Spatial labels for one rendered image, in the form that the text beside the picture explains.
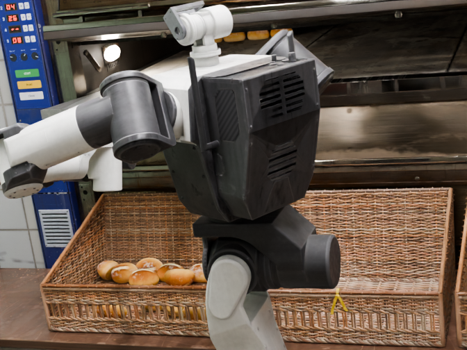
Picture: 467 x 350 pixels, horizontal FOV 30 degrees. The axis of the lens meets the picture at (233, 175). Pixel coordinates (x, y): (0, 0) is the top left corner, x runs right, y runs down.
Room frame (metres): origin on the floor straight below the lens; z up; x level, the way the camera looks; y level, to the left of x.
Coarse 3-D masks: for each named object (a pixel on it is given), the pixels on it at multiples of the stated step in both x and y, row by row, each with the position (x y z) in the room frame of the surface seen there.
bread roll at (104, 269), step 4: (108, 260) 2.69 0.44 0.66; (112, 260) 2.70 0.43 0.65; (100, 264) 2.67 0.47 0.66; (104, 264) 2.66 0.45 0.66; (108, 264) 2.66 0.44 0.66; (112, 264) 2.67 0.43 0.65; (116, 264) 2.69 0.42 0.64; (100, 268) 2.65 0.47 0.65; (104, 268) 2.65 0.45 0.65; (108, 268) 2.65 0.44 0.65; (112, 268) 2.66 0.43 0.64; (100, 272) 2.65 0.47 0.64; (104, 272) 2.64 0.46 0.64; (108, 272) 2.65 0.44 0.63; (104, 276) 2.65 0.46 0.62; (108, 276) 2.66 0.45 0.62
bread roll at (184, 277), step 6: (168, 270) 2.56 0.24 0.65; (174, 270) 2.55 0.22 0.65; (180, 270) 2.55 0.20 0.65; (186, 270) 2.55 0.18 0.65; (168, 276) 2.54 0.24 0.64; (174, 276) 2.54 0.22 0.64; (180, 276) 2.53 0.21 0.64; (186, 276) 2.53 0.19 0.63; (192, 276) 2.54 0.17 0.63; (168, 282) 2.54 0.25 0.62; (174, 282) 2.53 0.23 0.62; (180, 282) 2.53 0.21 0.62; (186, 282) 2.53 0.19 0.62
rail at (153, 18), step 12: (324, 0) 2.42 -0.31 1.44; (336, 0) 2.40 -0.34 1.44; (348, 0) 2.39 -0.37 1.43; (360, 0) 2.38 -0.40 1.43; (372, 0) 2.37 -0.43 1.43; (384, 0) 2.36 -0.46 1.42; (396, 0) 2.35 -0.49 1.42; (240, 12) 2.50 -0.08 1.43; (252, 12) 2.49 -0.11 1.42; (60, 24) 2.70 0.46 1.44; (72, 24) 2.69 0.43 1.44; (84, 24) 2.67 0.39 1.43; (96, 24) 2.66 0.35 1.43; (108, 24) 2.64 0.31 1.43; (120, 24) 2.63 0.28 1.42
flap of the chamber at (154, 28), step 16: (400, 0) 2.34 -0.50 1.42; (416, 0) 2.33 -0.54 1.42; (432, 0) 2.31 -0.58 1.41; (448, 0) 2.30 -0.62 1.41; (464, 0) 2.28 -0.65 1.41; (240, 16) 2.50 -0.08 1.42; (256, 16) 2.48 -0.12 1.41; (272, 16) 2.46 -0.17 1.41; (288, 16) 2.45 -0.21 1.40; (304, 16) 2.43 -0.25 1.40; (320, 16) 2.41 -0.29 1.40; (336, 16) 2.44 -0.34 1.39; (352, 16) 2.48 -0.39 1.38; (368, 16) 2.51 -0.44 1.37; (48, 32) 2.71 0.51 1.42; (64, 32) 2.69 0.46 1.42; (80, 32) 2.67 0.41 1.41; (96, 32) 2.65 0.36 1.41; (112, 32) 2.64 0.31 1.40; (128, 32) 2.62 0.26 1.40; (144, 32) 2.62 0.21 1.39; (160, 32) 2.66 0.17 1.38
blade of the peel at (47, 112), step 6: (90, 96) 2.84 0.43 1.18; (96, 96) 2.83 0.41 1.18; (66, 102) 2.71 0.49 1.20; (72, 102) 2.75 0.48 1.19; (78, 102) 2.76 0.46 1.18; (84, 102) 2.75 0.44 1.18; (48, 108) 2.61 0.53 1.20; (54, 108) 2.64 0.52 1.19; (60, 108) 2.68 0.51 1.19; (66, 108) 2.55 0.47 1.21; (42, 114) 2.57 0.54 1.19; (48, 114) 2.57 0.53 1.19; (54, 114) 2.56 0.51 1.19
